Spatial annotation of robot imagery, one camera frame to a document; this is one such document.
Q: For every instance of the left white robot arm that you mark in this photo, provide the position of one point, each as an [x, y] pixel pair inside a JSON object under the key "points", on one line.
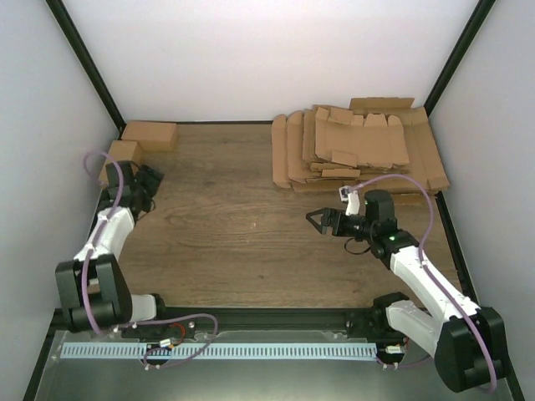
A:
{"points": [[92, 289]]}

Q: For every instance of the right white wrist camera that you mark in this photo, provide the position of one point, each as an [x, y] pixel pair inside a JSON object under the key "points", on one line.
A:
{"points": [[351, 198]]}

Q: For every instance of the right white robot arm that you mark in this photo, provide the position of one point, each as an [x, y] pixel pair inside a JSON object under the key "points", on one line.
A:
{"points": [[467, 342]]}

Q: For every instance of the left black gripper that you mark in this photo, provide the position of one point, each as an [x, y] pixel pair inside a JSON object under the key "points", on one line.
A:
{"points": [[154, 183]]}

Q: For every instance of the stack of flat cardboard boxes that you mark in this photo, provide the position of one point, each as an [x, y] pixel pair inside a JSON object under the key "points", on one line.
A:
{"points": [[387, 139]]}

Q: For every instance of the black aluminium frame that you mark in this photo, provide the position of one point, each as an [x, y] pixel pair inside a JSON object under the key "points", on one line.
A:
{"points": [[267, 318]]}

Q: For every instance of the folded brown cardboard box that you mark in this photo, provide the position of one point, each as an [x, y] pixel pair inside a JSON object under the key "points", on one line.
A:
{"points": [[152, 136]]}

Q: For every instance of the light blue slotted cable duct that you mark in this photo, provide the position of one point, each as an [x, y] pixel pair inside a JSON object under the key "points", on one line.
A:
{"points": [[224, 351]]}

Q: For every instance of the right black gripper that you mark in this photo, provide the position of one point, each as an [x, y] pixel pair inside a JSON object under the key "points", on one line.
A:
{"points": [[328, 217]]}

